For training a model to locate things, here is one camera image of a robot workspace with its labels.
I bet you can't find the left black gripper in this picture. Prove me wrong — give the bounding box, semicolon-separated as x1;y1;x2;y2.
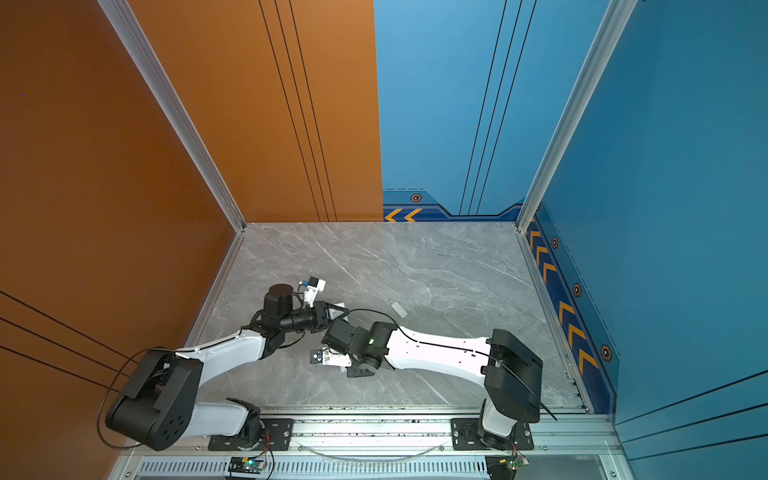
281;303;350;336

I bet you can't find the white battery cover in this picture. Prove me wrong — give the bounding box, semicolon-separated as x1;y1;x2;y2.
391;302;407;318

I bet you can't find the white remote control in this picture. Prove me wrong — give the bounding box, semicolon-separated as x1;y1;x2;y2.
326;303;349;323

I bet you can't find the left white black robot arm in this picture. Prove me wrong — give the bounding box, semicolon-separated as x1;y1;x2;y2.
97;284;348;451

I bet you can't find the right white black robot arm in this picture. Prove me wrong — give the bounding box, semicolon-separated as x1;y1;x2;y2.
310;311;552;452

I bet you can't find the left small circuit board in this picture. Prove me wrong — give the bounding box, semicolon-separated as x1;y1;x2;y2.
225;456;269;479

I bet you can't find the small circuit board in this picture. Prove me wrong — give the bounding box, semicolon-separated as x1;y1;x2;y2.
485;456;527;480
225;456;269;479

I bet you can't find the right small circuit board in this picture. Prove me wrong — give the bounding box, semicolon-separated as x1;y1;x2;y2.
485;456;527;480

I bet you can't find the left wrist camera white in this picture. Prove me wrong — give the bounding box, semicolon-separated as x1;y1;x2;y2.
298;277;326;307

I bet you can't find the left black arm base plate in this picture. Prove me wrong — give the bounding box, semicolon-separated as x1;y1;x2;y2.
207;418;294;452

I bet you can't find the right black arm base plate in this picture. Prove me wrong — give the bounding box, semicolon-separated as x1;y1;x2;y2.
450;418;535;451

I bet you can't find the aluminium mounting rail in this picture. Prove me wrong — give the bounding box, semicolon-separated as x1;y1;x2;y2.
119;405;625;458

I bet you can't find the left aluminium corner post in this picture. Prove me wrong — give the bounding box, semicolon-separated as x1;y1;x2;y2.
98;0;246;234

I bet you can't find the aluminium corner post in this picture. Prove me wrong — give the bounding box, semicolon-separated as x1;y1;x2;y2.
98;0;246;234
516;0;637;234

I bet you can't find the right aluminium corner post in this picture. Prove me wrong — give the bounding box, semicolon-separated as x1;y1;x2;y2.
516;0;637;234

